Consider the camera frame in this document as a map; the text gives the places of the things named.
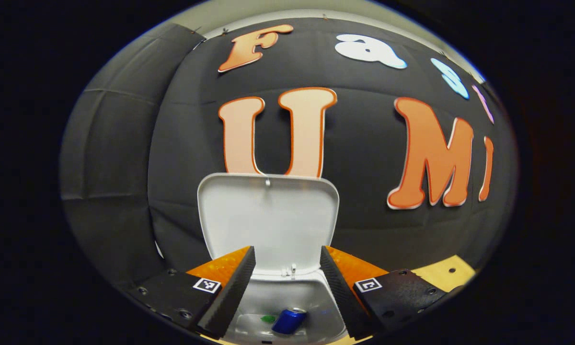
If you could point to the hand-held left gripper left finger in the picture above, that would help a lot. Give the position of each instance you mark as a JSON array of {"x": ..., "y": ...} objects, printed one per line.
[{"x": 230, "y": 297}]

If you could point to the green paper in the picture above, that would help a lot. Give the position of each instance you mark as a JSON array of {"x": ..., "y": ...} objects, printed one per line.
[{"x": 268, "y": 318}]

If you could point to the white desktop garbage bin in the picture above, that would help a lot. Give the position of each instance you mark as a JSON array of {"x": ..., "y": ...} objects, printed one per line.
[{"x": 268, "y": 220}]

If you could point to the black backdrop cloth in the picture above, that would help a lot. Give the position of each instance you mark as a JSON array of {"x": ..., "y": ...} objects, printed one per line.
[{"x": 364, "y": 225}]

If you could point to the wooden desktop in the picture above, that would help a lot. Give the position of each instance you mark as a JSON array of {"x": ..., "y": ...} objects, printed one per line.
[{"x": 443, "y": 275}]

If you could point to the blue pop can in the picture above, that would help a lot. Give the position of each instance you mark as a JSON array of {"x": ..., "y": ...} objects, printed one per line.
[{"x": 287, "y": 322}]

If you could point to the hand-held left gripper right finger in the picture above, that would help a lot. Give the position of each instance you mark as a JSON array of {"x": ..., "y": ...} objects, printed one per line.
[{"x": 340, "y": 297}]

